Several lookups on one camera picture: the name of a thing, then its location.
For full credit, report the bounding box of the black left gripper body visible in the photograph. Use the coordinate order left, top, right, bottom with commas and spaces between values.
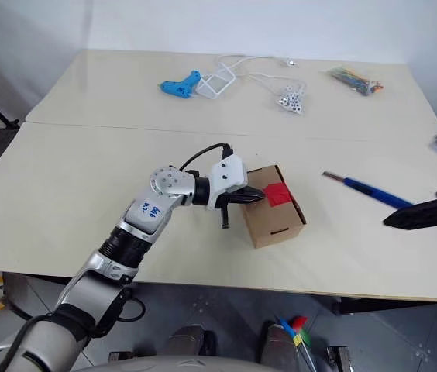
215, 186, 249, 230

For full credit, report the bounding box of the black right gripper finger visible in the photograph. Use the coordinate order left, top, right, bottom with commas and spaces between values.
382, 198, 437, 225
383, 211, 437, 232

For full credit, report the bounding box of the brown cardboard box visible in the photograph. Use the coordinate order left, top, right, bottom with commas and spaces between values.
240, 164, 307, 250

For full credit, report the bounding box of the blue handled screwdriver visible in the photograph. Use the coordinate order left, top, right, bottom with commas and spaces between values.
322, 171, 414, 208

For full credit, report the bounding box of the bag of mini soccer balls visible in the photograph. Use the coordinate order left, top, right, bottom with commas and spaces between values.
275, 84, 307, 115

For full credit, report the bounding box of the blue glue gun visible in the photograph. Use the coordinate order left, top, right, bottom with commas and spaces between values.
160, 69, 202, 99

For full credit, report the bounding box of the colourful feather duster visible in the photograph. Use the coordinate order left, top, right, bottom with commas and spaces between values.
277, 315, 315, 372

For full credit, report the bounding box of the dark rounded shape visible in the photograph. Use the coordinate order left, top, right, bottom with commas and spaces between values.
258, 322, 301, 366
167, 324, 218, 358

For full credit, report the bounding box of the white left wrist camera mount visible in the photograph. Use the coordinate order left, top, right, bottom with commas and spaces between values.
206, 153, 249, 210

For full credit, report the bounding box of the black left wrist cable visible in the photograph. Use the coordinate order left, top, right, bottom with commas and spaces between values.
179, 143, 236, 171

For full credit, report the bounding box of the white power cable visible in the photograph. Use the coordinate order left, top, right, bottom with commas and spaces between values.
217, 53, 307, 96

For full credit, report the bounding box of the bag of colourful cable ties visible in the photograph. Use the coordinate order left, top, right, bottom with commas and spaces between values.
321, 65, 384, 96

